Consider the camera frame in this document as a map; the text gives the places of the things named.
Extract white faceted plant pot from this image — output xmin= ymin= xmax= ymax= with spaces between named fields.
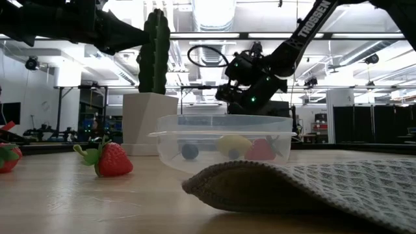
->
xmin=122 ymin=92 xmax=179 ymax=157

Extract black aluminium table frame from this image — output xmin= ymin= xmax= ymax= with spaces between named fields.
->
xmin=19 ymin=142 xmax=416 ymax=155

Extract yellow toy lemon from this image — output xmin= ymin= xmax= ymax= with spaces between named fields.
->
xmin=216 ymin=135 xmax=254 ymax=159

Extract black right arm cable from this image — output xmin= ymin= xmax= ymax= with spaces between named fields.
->
xmin=187 ymin=44 xmax=230 ymax=69

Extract black monitor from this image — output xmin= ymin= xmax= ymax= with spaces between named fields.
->
xmin=0 ymin=101 xmax=21 ymax=126

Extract clear plastic tupperware container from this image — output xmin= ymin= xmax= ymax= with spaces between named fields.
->
xmin=148 ymin=113 xmax=298 ymax=175

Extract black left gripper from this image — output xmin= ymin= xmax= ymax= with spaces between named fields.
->
xmin=35 ymin=0 xmax=151 ymax=56

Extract grey waffle cloth towel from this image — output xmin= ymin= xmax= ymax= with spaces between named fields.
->
xmin=181 ymin=158 xmax=416 ymax=234

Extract black partition panels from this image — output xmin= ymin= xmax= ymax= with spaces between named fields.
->
xmin=332 ymin=104 xmax=416 ymax=144

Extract person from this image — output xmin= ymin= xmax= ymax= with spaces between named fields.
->
xmin=91 ymin=118 xmax=104 ymax=139

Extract white column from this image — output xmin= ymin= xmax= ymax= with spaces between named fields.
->
xmin=326 ymin=88 xmax=356 ymax=144

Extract large dark blueberry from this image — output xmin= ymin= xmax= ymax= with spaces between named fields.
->
xmin=181 ymin=142 xmax=200 ymax=161

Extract red toy strawberry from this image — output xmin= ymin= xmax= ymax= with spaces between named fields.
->
xmin=244 ymin=135 xmax=284 ymax=162
xmin=72 ymin=135 xmax=135 ymax=178
xmin=0 ymin=142 xmax=23 ymax=174

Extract green cactus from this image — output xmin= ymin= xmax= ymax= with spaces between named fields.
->
xmin=136 ymin=8 xmax=172 ymax=95

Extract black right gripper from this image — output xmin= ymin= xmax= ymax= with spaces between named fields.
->
xmin=214 ymin=73 xmax=289 ymax=115

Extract black rack frame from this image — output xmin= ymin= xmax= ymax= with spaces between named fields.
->
xmin=53 ymin=84 xmax=110 ymax=141

